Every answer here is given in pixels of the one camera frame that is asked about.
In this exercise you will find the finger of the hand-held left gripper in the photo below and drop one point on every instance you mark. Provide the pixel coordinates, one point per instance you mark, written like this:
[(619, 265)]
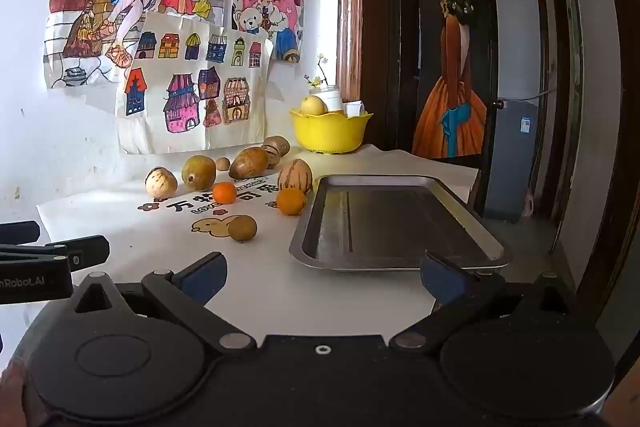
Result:
[(17, 233), (85, 251)]

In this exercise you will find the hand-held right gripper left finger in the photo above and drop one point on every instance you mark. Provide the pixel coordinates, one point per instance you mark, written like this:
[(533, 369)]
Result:
[(202, 279)]

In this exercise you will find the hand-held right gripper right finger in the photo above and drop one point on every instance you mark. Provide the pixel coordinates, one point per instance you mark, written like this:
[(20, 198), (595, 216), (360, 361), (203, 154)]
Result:
[(440, 279)]

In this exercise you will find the brown kiwi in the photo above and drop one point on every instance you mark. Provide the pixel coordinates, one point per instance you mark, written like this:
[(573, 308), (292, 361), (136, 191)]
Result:
[(242, 229)]

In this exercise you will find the metal baking tray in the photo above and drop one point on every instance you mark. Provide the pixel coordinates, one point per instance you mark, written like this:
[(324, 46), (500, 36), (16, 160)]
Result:
[(395, 227)]

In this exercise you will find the small orange tangerine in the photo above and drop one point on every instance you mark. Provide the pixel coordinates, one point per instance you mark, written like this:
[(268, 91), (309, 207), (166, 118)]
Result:
[(224, 193)]

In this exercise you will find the striped pepino melon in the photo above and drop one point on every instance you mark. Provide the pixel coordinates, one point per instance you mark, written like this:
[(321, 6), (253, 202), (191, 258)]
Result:
[(161, 183), (295, 177)]

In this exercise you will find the green-brown pear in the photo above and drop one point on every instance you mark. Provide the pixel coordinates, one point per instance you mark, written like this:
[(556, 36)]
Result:
[(198, 172)]

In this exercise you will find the small brown round fruit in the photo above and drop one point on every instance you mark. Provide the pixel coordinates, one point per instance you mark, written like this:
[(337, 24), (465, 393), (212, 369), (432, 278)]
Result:
[(223, 164)]

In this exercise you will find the large orange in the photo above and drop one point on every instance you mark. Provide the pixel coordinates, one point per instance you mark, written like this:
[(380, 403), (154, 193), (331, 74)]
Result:
[(291, 201)]

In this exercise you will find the oblong yellow-brown fruit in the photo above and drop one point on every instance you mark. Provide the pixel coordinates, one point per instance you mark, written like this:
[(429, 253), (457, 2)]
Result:
[(248, 163)]

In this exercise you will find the dark striped brown fruit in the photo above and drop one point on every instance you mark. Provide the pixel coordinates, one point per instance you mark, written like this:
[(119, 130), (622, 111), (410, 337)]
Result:
[(273, 155)]

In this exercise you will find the plain brown fruit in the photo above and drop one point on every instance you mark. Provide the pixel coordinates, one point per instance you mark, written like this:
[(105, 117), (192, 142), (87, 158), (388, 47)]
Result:
[(279, 144)]

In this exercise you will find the white printed table mat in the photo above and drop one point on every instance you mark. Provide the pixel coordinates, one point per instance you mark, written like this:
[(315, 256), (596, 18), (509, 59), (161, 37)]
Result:
[(150, 237)]

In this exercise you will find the grey-blue appliance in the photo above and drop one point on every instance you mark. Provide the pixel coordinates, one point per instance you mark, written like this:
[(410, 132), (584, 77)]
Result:
[(512, 157)]

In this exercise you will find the yellow plastic bowl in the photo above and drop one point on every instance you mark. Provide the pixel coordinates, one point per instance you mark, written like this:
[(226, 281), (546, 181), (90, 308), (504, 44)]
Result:
[(330, 132)]

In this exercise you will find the white paper cup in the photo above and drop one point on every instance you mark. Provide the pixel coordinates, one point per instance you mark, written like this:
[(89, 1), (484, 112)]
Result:
[(354, 109)]

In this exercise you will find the yellow pear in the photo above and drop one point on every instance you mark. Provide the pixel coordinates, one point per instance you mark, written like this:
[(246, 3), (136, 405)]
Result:
[(312, 105)]

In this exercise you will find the white jar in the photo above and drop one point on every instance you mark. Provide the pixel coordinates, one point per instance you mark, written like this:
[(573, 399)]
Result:
[(332, 99)]

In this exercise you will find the poster of girl, orange dress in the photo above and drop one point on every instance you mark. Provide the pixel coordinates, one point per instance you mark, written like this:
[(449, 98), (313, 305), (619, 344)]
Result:
[(452, 57)]

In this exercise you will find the wooden door frame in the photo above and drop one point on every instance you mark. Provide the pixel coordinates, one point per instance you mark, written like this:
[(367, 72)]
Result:
[(350, 2)]

